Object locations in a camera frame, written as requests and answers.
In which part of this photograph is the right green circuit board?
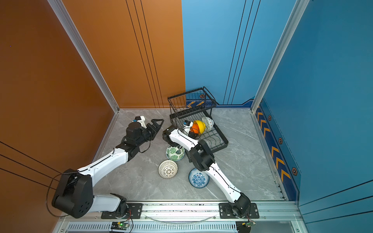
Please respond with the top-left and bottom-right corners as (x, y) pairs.
(236, 221), (256, 233)

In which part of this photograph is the aluminium corner post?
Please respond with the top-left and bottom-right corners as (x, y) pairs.
(48, 0), (120, 113)
(251, 0), (310, 114)

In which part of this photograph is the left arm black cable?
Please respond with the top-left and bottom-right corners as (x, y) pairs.
(45, 136), (135, 218)

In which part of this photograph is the left aluminium corner post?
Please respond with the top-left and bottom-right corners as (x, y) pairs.
(48, 0), (120, 113)

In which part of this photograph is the green leaf pattern bowl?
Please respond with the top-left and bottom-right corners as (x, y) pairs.
(166, 145), (185, 162)

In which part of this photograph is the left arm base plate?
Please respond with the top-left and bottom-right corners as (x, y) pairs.
(101, 203), (143, 219)

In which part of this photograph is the blue floral pattern bowl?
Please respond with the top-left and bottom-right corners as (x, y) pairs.
(188, 168), (210, 188)

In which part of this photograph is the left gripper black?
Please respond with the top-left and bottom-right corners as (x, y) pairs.
(135, 118), (163, 148)

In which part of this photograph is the green circuit board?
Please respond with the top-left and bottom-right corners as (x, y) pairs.
(110, 221), (131, 233)
(236, 221), (256, 233)

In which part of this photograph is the green geometric pattern bowl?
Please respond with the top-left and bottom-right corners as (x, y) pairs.
(201, 116), (214, 132)

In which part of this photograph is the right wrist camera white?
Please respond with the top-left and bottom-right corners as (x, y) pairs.
(183, 120), (193, 135)

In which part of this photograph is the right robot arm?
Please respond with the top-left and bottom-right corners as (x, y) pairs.
(162, 126), (251, 218)

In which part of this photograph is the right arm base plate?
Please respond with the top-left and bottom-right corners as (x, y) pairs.
(219, 203), (260, 219)

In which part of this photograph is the aluminium front rail frame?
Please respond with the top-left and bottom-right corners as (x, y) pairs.
(53, 201), (308, 233)

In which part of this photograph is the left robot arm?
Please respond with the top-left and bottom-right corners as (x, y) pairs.
(51, 116), (164, 218)

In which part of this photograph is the orange bowl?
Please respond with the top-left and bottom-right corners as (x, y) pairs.
(188, 123), (200, 138)

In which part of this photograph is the white lattice pattern bowl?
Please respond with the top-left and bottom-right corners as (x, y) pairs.
(158, 160), (178, 179)

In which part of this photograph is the yellow bowl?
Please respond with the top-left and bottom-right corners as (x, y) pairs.
(193, 120), (206, 135)

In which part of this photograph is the left green circuit board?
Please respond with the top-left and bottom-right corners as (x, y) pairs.
(110, 221), (131, 233)

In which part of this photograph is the right aluminium corner post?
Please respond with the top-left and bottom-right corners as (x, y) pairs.
(251, 0), (310, 114)

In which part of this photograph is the black wire dish rack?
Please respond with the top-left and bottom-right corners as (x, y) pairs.
(168, 87), (228, 152)

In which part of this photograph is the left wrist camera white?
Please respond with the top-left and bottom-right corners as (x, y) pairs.
(133, 116), (146, 128)

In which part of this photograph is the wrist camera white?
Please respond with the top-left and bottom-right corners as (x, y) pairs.
(183, 120), (193, 135)
(133, 116), (146, 128)

